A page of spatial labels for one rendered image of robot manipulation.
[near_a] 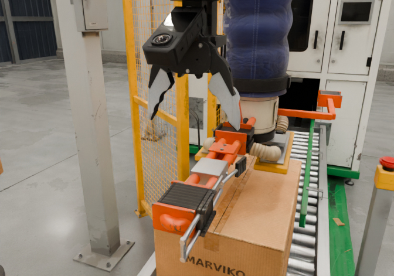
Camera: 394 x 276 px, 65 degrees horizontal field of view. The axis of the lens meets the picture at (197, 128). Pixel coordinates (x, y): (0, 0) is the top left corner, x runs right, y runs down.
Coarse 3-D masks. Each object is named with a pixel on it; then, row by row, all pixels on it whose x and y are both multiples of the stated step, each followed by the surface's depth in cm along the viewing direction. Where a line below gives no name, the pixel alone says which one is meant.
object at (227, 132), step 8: (216, 128) 83; (224, 128) 85; (232, 128) 85; (240, 128) 85; (248, 128) 85; (216, 136) 81; (224, 136) 80; (232, 136) 79; (240, 136) 78; (248, 136) 78; (248, 144) 81; (240, 152) 80; (248, 152) 80
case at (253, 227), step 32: (224, 192) 109; (256, 192) 109; (288, 192) 109; (224, 224) 92; (256, 224) 92; (288, 224) 92; (160, 256) 100; (192, 256) 95; (224, 256) 90; (256, 256) 86; (288, 256) 128
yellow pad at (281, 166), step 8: (288, 136) 114; (264, 144) 108; (272, 144) 100; (288, 144) 108; (288, 152) 101; (256, 160) 96; (264, 160) 94; (280, 160) 94; (288, 160) 96; (256, 168) 93; (264, 168) 92; (272, 168) 91; (280, 168) 91
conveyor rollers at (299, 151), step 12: (300, 132) 284; (300, 144) 260; (300, 156) 236; (312, 156) 233; (312, 168) 217; (300, 180) 203; (312, 180) 201; (300, 192) 187; (312, 192) 185; (300, 204) 173; (312, 204) 177; (312, 216) 162; (300, 228) 155; (312, 228) 153; (300, 240) 147; (312, 240) 145; (300, 252) 139; (312, 252) 138; (288, 264) 132; (300, 264) 131; (312, 264) 130
